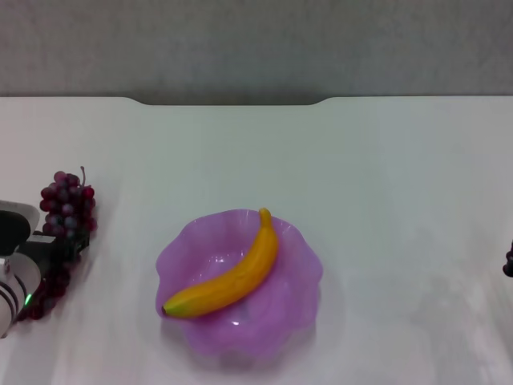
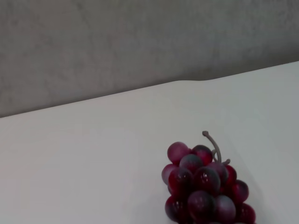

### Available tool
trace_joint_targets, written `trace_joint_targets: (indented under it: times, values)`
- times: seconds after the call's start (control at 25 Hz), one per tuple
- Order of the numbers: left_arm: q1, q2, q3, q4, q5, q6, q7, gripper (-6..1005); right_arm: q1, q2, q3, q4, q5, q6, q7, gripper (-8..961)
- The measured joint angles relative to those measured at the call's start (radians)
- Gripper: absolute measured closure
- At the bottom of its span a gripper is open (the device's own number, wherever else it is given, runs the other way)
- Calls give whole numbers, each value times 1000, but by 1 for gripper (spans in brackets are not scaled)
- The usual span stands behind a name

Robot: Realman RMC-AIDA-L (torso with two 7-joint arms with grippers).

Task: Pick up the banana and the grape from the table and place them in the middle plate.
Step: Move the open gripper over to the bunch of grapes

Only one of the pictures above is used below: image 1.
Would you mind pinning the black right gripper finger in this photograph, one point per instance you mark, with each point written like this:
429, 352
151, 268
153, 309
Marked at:
509, 260

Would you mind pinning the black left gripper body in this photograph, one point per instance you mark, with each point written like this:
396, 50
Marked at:
56, 250

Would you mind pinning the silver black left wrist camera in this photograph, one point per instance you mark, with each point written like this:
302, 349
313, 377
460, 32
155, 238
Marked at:
14, 228

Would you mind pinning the yellow banana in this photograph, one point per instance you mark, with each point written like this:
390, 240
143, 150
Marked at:
240, 276

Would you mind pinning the purple wavy plastic bowl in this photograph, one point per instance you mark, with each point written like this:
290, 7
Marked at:
276, 305

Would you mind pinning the dark red grape bunch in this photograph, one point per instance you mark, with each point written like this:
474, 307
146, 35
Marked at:
66, 200

